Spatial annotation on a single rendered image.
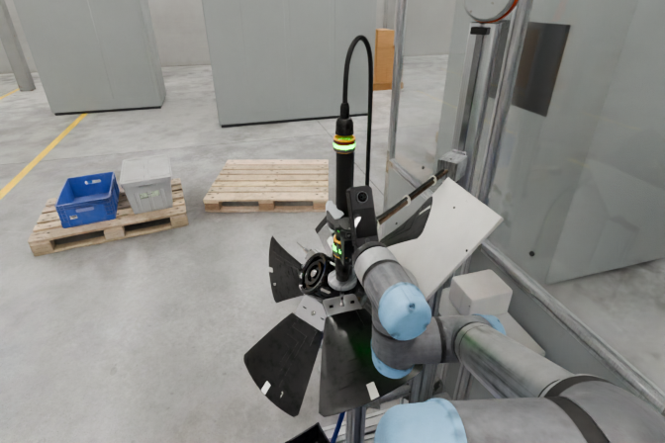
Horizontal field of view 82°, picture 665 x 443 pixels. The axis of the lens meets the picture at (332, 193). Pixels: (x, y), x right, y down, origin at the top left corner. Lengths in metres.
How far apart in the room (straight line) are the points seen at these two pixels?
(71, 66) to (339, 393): 7.63
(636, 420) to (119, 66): 7.85
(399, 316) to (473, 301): 0.85
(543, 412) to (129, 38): 7.72
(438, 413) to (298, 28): 6.10
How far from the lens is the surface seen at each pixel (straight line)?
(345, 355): 0.89
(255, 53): 6.20
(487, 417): 0.32
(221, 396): 2.35
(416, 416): 0.31
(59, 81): 8.21
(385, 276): 0.62
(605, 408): 0.36
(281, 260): 1.25
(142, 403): 2.45
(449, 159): 1.34
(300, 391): 1.12
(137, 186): 3.67
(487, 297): 1.44
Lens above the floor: 1.87
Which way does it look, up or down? 27 degrees down
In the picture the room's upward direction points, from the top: straight up
